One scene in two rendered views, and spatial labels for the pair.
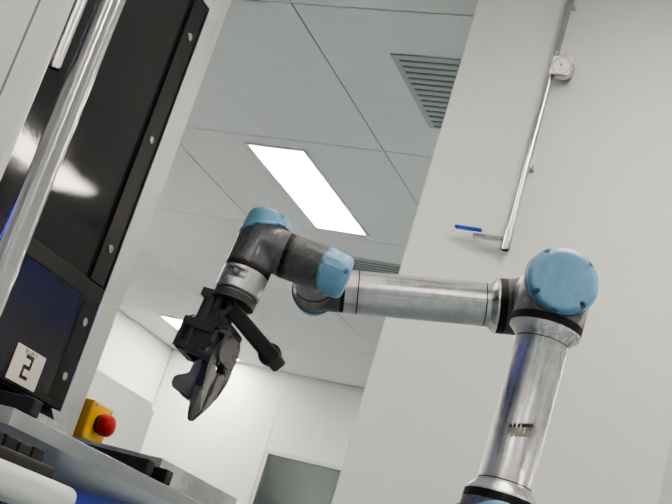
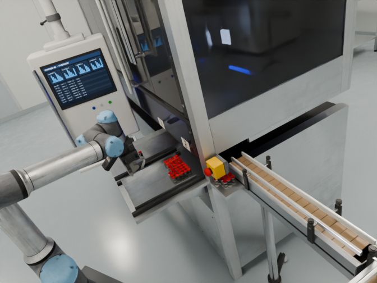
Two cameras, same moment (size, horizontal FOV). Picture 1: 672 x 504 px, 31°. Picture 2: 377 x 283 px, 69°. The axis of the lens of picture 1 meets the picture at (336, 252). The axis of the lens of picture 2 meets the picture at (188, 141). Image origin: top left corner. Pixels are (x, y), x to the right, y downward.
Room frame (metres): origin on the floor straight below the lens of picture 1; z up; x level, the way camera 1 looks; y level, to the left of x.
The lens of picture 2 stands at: (2.89, -0.43, 1.78)
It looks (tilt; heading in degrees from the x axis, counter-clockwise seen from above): 32 degrees down; 135
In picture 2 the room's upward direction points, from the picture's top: 16 degrees counter-clockwise
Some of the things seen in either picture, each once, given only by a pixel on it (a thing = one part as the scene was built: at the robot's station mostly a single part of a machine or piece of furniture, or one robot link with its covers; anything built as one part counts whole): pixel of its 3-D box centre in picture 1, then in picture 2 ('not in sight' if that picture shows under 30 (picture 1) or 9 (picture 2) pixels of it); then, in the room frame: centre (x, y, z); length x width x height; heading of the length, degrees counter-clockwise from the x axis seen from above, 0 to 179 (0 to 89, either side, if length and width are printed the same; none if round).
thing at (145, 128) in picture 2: not in sight; (147, 132); (1.23, 0.80, 0.73); 1.98 x 0.01 x 0.25; 155
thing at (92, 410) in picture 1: (83, 420); (216, 167); (2.24, 0.35, 1.00); 0.08 x 0.07 x 0.07; 65
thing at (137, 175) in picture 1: (132, 189); (176, 81); (2.10, 0.39, 1.40); 0.05 x 0.01 x 0.80; 155
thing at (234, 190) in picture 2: not in sight; (230, 184); (2.27, 0.38, 0.87); 0.14 x 0.13 x 0.02; 65
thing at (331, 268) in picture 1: (316, 269); (93, 139); (1.92, 0.02, 1.30); 0.11 x 0.11 x 0.08; 87
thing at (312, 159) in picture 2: not in sight; (206, 137); (1.46, 1.24, 0.44); 2.06 x 1.00 x 0.88; 155
